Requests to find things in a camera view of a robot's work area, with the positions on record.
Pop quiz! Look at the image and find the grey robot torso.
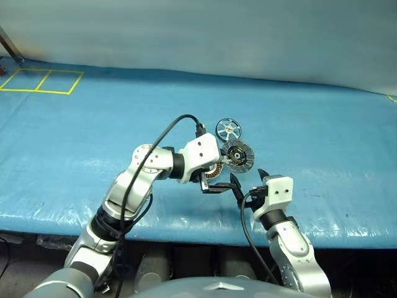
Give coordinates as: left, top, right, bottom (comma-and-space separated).
133, 277, 314, 298

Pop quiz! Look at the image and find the thin black floor cable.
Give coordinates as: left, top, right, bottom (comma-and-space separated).
0, 235, 11, 279

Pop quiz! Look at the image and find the blue plastic table cover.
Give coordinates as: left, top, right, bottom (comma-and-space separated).
0, 55, 397, 249

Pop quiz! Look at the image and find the round grey motor lid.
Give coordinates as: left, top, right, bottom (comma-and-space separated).
220, 138, 256, 173

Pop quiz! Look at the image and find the dark grey rounded shape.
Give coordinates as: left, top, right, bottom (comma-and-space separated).
136, 251, 170, 283
221, 251, 257, 280

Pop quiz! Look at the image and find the grey motor housing copper coil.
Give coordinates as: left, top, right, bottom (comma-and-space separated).
203, 163, 225, 181

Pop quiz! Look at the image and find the silver spoked rotor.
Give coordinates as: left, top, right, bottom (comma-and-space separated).
215, 117, 243, 143

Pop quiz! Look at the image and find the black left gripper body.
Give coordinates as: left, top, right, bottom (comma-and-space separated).
198, 169, 218, 194

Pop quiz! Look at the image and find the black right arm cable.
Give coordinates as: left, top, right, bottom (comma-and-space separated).
240, 191, 282, 285

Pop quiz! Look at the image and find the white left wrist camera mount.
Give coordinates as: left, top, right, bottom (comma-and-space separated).
178, 132, 221, 184

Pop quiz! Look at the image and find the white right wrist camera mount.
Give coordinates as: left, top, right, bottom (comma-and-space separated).
252, 176, 295, 223

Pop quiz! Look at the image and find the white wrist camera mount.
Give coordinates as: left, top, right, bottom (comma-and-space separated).
252, 176, 295, 223
178, 132, 221, 184

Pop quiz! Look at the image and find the metal stand leg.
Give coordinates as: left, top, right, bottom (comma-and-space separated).
0, 26, 24, 65

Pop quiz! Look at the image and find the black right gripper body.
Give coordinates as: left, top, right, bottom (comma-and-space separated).
248, 184, 269, 212

